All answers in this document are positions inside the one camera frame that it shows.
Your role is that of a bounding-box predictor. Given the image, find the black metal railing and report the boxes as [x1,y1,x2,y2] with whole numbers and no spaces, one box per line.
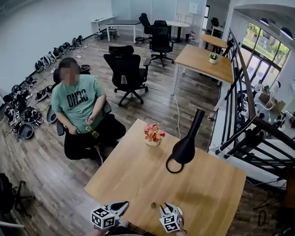
[208,29,295,182]

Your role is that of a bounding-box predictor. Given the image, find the round wooden table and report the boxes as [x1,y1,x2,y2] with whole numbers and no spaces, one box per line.
[198,34,229,55]

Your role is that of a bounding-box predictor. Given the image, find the small dark wooden table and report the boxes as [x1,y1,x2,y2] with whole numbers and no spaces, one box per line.
[283,169,295,209]

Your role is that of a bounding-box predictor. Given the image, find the tall black vase lamp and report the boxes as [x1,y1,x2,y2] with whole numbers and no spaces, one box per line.
[165,107,206,174]

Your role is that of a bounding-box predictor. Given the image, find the green drink bottle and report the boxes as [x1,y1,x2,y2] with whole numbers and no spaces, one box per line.
[86,125,99,137]

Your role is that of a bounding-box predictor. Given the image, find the row of black headsets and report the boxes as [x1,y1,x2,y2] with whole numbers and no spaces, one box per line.
[33,32,84,75]

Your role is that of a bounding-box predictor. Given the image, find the pink flowers in cream pot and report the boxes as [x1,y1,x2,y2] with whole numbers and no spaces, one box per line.
[143,123,167,147]

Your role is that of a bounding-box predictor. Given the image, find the black cable loop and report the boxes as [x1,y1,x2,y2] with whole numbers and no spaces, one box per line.
[258,209,267,227]

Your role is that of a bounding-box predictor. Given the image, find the wooden table with white legs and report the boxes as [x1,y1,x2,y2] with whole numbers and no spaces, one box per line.
[172,43,236,99]

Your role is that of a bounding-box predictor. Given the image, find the pile of tangled headset gear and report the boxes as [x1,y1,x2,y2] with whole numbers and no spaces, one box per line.
[0,74,54,141]

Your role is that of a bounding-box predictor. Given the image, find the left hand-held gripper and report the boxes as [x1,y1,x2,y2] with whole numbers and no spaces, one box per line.
[90,199,130,231]

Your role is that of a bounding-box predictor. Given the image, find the white floor cable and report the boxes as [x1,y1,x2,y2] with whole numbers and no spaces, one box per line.
[146,87,184,139]

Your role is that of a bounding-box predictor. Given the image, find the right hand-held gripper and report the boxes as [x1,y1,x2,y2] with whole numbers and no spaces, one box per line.
[158,202,185,234]

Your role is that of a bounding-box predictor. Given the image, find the grey desk with white legs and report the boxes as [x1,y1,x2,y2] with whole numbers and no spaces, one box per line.
[104,18,142,44]

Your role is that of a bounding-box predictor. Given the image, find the round white table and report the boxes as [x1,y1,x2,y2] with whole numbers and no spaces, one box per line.
[165,20,192,44]

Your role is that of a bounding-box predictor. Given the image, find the low wheeled cart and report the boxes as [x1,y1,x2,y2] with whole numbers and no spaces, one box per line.
[94,26,120,40]

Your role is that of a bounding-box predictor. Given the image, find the white flowers in small pot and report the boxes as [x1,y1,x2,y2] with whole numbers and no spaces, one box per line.
[208,52,219,65]

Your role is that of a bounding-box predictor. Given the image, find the person's left forearm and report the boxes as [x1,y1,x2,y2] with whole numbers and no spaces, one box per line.
[82,229,107,236]

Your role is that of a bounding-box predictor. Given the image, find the glass entrance doors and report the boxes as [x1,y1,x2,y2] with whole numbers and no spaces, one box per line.
[239,21,293,81]

